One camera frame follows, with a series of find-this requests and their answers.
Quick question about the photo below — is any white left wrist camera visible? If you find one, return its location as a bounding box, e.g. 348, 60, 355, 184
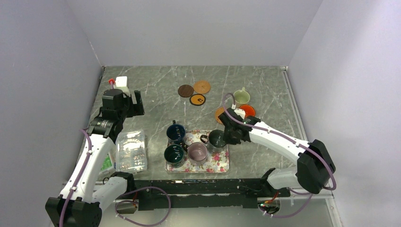
108, 76, 131, 96

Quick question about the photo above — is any orange cup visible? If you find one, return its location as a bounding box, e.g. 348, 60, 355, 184
239, 105, 256, 117

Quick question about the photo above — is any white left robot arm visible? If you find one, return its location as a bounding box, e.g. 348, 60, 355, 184
45, 88, 145, 227

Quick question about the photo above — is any clear plastic screw box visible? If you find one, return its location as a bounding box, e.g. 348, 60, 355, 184
115, 130, 148, 174

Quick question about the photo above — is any floral serving tray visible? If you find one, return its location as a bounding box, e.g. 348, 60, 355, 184
165, 130, 230, 174

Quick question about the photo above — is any lilac cup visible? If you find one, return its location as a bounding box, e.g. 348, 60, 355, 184
182, 142, 208, 166

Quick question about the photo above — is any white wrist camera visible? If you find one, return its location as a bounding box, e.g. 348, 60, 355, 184
108, 76, 131, 96
233, 108, 246, 120

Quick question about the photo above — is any grey green cup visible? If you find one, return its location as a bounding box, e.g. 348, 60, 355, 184
200, 130, 227, 154

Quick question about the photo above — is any woven rattan coaster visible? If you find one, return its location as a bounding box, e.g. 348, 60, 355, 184
214, 107, 224, 124
193, 80, 211, 94

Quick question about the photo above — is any green white box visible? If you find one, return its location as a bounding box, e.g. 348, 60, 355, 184
99, 151, 115, 177

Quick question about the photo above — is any pale green cup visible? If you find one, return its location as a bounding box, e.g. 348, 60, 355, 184
234, 87, 250, 107

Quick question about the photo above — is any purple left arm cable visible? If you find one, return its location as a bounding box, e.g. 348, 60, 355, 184
59, 128, 92, 227

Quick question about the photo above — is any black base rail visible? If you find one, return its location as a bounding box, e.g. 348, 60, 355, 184
118, 178, 290, 211

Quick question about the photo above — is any dark blue cup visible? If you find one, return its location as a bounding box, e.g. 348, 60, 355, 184
166, 120, 186, 144

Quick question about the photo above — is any dark wooden coaster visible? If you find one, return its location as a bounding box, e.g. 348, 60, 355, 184
177, 84, 194, 97

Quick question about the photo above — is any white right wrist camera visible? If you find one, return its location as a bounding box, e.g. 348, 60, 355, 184
233, 108, 246, 120

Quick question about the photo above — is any dark green cup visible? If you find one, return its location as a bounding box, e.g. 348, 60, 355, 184
164, 144, 185, 168

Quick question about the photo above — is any orange black-rimmed coaster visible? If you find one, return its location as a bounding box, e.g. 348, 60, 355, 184
189, 94, 206, 106

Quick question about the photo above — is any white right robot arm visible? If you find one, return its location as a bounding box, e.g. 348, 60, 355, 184
219, 109, 335, 196

